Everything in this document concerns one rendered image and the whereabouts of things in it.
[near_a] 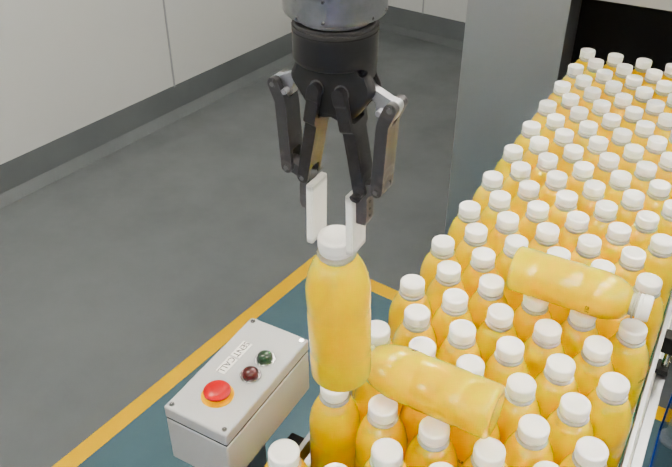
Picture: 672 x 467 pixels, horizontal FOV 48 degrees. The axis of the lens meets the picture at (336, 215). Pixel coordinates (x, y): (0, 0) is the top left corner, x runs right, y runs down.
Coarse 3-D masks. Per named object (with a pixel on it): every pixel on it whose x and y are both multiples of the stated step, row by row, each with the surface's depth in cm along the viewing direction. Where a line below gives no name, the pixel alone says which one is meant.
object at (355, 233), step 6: (348, 198) 71; (348, 204) 71; (354, 204) 72; (348, 210) 72; (354, 210) 72; (348, 216) 72; (354, 216) 72; (348, 222) 72; (354, 222) 73; (348, 228) 73; (354, 228) 73; (360, 228) 74; (348, 234) 73; (354, 234) 73; (360, 234) 75; (348, 240) 73; (354, 240) 74; (360, 240) 75; (348, 246) 74; (354, 246) 74; (360, 246) 76; (348, 252) 74; (354, 252) 75
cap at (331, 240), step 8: (320, 232) 76; (328, 232) 77; (336, 232) 76; (344, 232) 76; (320, 240) 75; (328, 240) 75; (336, 240) 75; (344, 240) 75; (320, 248) 76; (328, 248) 75; (336, 248) 75; (344, 248) 75; (328, 256) 76; (336, 256) 75; (344, 256) 76
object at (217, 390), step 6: (210, 384) 98; (216, 384) 98; (222, 384) 98; (228, 384) 99; (204, 390) 98; (210, 390) 98; (216, 390) 98; (222, 390) 98; (228, 390) 98; (204, 396) 97; (210, 396) 97; (216, 396) 97; (222, 396) 97
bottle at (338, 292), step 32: (320, 256) 77; (352, 256) 76; (320, 288) 77; (352, 288) 77; (320, 320) 79; (352, 320) 79; (320, 352) 82; (352, 352) 82; (320, 384) 86; (352, 384) 85
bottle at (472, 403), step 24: (384, 360) 95; (408, 360) 94; (432, 360) 94; (384, 384) 94; (408, 384) 93; (432, 384) 92; (456, 384) 91; (480, 384) 91; (432, 408) 92; (456, 408) 90; (480, 408) 89; (480, 432) 89
